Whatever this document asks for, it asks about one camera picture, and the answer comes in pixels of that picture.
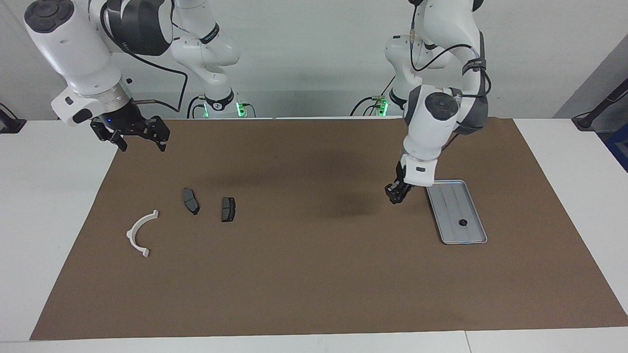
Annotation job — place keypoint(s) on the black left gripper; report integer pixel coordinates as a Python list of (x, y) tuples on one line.
[(400, 176)]

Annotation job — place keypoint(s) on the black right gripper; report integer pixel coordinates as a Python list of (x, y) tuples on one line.
[(127, 120)]

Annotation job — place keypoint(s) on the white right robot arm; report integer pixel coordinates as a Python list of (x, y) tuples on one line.
[(73, 49)]

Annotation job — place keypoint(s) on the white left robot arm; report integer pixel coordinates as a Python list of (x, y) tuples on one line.
[(436, 127)]

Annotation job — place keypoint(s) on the silver metal tray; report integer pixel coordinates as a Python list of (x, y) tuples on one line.
[(458, 230)]

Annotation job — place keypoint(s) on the curved dark brake pad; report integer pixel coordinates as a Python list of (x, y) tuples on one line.
[(190, 200)]

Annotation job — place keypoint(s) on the rectangular dark brake pad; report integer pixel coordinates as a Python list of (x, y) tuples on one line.
[(228, 210)]

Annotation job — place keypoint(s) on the brown table mat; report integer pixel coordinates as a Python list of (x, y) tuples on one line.
[(314, 274)]

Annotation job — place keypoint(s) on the black stand with pole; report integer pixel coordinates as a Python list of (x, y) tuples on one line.
[(586, 120)]

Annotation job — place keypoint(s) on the blue bin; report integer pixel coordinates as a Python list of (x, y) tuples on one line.
[(619, 147)]

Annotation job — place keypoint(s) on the white semicircular bracket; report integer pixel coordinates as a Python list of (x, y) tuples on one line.
[(130, 234)]

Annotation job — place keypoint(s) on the black clamp mount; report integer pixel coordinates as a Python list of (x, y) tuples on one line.
[(12, 125)]

